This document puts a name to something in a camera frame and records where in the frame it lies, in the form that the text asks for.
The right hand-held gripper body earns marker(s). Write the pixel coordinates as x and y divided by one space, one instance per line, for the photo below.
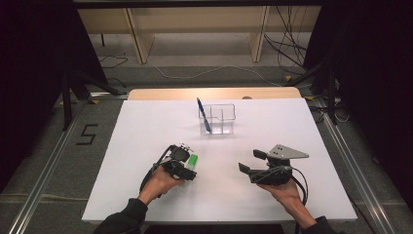
276 175

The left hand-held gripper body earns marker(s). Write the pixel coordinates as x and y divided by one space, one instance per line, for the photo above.
178 154

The green highlighter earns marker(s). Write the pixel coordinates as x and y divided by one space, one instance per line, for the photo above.
193 161

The clear plastic pen holder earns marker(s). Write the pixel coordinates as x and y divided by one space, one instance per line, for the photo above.
224 128

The blue ballpoint pen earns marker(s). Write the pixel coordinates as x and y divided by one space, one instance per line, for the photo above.
203 113

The person's right hand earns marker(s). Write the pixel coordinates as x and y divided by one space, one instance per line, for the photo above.
287 195

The person's left hand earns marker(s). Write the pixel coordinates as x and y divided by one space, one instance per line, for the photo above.
157 185

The white table board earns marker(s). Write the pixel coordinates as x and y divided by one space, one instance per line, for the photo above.
227 201

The small brown disc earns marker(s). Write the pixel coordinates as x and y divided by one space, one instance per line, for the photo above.
246 97

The wooden table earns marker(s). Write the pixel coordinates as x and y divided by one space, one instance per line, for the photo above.
162 94

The yellow tape piece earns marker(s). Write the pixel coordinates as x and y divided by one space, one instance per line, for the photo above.
288 78

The black metal stand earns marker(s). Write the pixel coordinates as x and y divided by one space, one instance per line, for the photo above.
66 104
331 97

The light wooden desk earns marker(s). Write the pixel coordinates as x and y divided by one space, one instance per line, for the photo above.
195 19

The thin black metal leg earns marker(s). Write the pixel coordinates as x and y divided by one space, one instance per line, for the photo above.
102 39

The black curtain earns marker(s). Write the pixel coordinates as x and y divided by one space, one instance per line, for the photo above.
32 65
373 65

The long aluminium floor rail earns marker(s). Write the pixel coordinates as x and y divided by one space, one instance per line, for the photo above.
42 182
363 185

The short aluminium floor rail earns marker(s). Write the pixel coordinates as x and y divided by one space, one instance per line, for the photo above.
107 95

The black overhead frame bar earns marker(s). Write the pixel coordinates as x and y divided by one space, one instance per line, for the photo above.
195 3

